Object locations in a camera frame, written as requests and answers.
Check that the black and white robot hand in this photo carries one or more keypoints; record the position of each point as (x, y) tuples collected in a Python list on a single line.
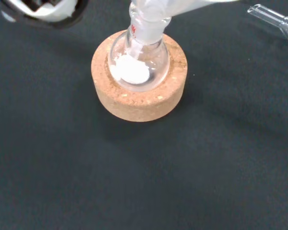
[(50, 12)]

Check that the black cloth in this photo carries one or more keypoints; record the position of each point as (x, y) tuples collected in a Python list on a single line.
[(144, 179)]

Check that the small glass weighing funnel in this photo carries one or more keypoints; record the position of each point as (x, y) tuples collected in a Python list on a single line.
[(285, 26)]

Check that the glass round-bottom flask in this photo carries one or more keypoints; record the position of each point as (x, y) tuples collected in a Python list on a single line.
[(139, 72)]

